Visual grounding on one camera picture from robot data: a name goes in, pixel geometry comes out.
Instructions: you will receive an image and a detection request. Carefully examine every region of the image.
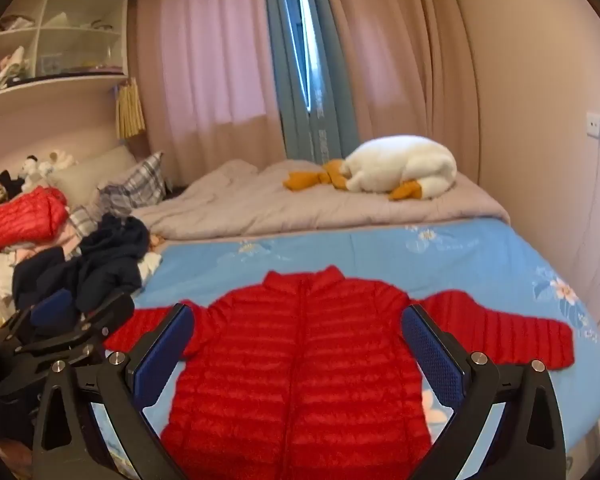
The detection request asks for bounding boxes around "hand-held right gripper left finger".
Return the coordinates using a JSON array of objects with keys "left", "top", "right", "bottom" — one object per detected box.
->
[{"left": 32, "top": 302, "right": 196, "bottom": 480}]

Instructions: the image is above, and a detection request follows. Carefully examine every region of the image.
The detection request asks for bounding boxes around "beige padded headboard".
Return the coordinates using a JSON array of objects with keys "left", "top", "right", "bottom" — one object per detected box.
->
[{"left": 0, "top": 145, "right": 138, "bottom": 198}]

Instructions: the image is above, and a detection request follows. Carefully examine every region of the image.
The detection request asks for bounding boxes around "white goose plush toy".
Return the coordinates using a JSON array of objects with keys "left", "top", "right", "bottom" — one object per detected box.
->
[{"left": 283, "top": 135, "right": 458, "bottom": 202}]

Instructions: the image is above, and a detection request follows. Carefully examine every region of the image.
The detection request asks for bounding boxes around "blue curtain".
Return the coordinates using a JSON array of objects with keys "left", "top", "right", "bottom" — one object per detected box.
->
[{"left": 262, "top": 0, "right": 361, "bottom": 166}]

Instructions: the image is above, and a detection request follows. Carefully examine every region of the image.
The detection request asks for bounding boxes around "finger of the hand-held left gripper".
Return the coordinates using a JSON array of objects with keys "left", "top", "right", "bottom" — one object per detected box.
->
[
  {"left": 0, "top": 289, "right": 81, "bottom": 349},
  {"left": 0, "top": 291, "right": 135, "bottom": 402}
]

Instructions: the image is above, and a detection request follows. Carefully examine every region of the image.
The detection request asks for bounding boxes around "pink cloth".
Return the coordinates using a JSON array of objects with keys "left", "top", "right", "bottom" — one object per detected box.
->
[{"left": 55, "top": 224, "right": 87, "bottom": 257}]

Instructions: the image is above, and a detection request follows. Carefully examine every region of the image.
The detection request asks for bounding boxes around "bunched navy jacket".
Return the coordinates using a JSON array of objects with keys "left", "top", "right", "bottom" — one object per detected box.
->
[{"left": 77, "top": 214, "right": 152, "bottom": 311}]

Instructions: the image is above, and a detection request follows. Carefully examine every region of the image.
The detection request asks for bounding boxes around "folded red puffer jacket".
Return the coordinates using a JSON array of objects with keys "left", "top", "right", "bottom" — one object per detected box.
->
[{"left": 0, "top": 186, "right": 70, "bottom": 253}]

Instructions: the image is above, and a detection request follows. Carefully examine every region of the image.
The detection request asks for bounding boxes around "blue floral bedsheet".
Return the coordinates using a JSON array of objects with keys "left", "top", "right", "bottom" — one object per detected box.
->
[{"left": 92, "top": 217, "right": 600, "bottom": 480}]

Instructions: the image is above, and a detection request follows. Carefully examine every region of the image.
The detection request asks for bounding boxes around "light crumpled cloth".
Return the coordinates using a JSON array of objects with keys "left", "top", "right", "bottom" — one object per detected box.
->
[{"left": 0, "top": 45, "right": 32, "bottom": 87}]

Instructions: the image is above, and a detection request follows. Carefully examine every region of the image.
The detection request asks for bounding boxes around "pink curtain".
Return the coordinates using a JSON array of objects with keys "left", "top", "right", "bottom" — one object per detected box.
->
[
  {"left": 320, "top": 0, "right": 481, "bottom": 181},
  {"left": 130, "top": 0, "right": 288, "bottom": 191}
]

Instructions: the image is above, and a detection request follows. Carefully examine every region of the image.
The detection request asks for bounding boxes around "red puffer jacket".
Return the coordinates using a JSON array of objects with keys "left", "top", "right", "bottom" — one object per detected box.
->
[
  {"left": 102, "top": 266, "right": 576, "bottom": 480},
  {"left": 0, "top": 186, "right": 70, "bottom": 253}
]

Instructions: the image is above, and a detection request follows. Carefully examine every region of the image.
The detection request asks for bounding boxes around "small white plush toy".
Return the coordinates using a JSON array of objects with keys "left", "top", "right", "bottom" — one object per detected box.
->
[{"left": 20, "top": 150, "right": 78, "bottom": 182}]

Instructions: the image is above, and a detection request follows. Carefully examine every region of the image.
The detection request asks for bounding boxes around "grey quilt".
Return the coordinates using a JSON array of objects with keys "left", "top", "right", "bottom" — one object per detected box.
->
[{"left": 135, "top": 159, "right": 511, "bottom": 241}]

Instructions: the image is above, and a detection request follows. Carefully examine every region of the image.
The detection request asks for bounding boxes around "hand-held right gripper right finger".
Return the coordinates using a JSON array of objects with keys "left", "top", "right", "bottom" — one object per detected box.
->
[{"left": 401, "top": 304, "right": 567, "bottom": 480}]

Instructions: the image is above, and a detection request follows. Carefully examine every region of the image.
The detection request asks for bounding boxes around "black garment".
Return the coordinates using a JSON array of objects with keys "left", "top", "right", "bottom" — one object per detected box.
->
[{"left": 12, "top": 246, "right": 81, "bottom": 311}]

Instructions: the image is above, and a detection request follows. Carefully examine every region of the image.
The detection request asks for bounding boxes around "window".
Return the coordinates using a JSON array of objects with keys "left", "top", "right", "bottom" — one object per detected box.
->
[{"left": 278, "top": 0, "right": 315, "bottom": 113}]

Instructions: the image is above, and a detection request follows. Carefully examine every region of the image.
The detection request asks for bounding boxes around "yellow hanging cloth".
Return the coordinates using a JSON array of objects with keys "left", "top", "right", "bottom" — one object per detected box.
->
[{"left": 116, "top": 77, "right": 147, "bottom": 138}]

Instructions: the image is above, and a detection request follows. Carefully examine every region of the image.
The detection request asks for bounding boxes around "white cloth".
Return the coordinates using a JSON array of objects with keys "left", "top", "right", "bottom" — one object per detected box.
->
[{"left": 139, "top": 251, "right": 164, "bottom": 282}]

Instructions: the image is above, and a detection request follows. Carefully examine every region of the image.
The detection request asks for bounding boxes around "white shelf cabinet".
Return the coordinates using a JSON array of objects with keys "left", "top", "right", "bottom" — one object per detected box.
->
[{"left": 0, "top": 0, "right": 131, "bottom": 106}]

